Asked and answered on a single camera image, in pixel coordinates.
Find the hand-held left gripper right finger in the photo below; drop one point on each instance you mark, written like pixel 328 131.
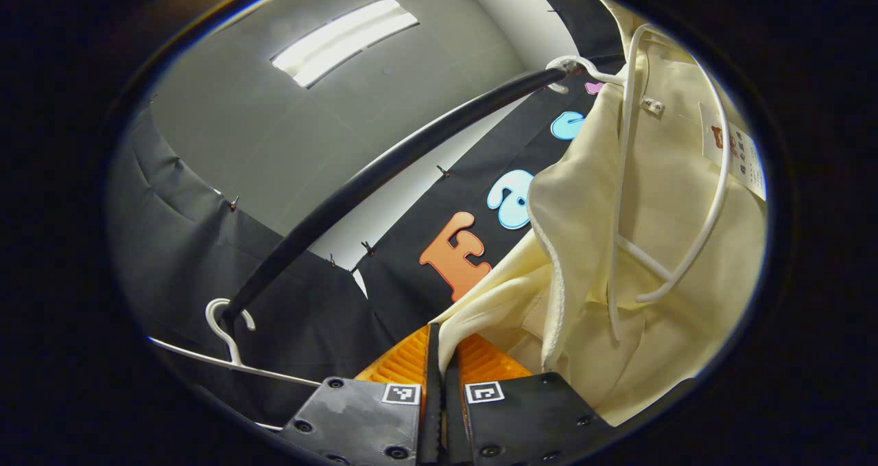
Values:
pixel 528 418

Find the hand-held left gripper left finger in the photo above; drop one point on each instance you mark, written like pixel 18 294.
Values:
pixel 357 418

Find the white plastic clothes hanger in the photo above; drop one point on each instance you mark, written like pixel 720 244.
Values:
pixel 621 178
pixel 230 346

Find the cream button shirt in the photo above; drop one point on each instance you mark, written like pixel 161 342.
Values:
pixel 686 178

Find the black clothes rack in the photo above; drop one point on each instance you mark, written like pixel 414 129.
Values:
pixel 384 171

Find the row of small black clips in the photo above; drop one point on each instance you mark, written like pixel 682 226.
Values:
pixel 368 248

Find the ceiling light panel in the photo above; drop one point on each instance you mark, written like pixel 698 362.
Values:
pixel 343 40

